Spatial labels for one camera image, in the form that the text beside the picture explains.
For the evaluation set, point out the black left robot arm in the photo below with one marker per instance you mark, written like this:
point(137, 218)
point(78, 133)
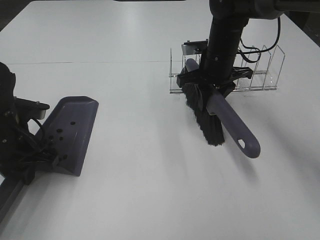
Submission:
point(6, 87)

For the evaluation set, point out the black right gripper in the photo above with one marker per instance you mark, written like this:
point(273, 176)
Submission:
point(198, 81)

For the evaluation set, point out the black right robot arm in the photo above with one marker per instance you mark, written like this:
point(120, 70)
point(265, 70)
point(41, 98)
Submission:
point(230, 17)

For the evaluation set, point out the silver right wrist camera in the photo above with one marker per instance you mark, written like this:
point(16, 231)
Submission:
point(194, 47)

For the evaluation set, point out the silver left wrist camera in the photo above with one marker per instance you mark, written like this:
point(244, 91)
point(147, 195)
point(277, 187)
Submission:
point(28, 109)

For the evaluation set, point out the pile of coffee beans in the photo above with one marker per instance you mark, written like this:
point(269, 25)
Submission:
point(61, 140)

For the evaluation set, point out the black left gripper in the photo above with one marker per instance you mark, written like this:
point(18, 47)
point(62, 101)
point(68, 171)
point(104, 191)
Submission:
point(22, 153)

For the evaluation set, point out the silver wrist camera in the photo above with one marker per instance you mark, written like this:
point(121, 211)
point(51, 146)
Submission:
point(28, 109)
point(194, 47)

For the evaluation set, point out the purple plastic dustpan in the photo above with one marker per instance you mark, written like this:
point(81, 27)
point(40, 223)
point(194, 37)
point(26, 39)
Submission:
point(82, 110)

